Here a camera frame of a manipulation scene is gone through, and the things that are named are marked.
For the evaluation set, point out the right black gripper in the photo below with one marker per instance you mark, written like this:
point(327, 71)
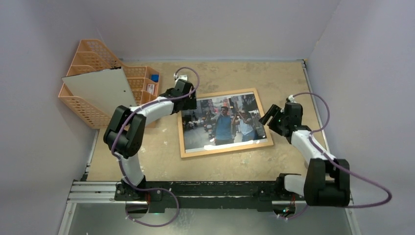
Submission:
point(276, 119)

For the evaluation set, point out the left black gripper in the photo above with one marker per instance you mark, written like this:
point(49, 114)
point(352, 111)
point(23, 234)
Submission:
point(190, 104)

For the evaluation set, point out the wooden picture frame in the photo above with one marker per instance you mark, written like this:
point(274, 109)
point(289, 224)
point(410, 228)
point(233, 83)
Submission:
point(227, 150)

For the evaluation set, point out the street scene photo print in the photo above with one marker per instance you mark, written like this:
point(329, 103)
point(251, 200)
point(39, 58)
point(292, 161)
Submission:
point(223, 120)

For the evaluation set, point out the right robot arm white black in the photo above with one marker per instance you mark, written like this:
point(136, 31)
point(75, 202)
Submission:
point(324, 184)

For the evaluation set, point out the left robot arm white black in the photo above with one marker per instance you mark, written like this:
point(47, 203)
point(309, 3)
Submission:
point(124, 135)

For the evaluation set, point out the blue small item in organizer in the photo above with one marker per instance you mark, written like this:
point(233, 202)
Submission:
point(155, 77)

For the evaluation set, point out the red white small box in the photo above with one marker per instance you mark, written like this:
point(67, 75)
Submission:
point(150, 88)

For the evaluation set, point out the white board in organizer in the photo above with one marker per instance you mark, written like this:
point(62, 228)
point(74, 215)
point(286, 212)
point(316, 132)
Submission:
point(105, 89)

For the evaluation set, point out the orange plastic file organizer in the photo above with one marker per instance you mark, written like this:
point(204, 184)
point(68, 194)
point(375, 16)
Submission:
point(93, 55)

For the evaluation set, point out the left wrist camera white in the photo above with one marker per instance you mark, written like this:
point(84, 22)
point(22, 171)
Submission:
point(182, 77)

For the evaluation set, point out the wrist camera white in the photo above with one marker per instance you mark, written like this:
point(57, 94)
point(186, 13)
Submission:
point(290, 99)
point(182, 77)

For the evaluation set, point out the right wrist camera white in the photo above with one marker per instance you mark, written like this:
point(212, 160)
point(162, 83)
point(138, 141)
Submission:
point(290, 99)

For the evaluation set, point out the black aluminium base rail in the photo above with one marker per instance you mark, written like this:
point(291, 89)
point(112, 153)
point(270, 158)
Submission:
point(261, 196)

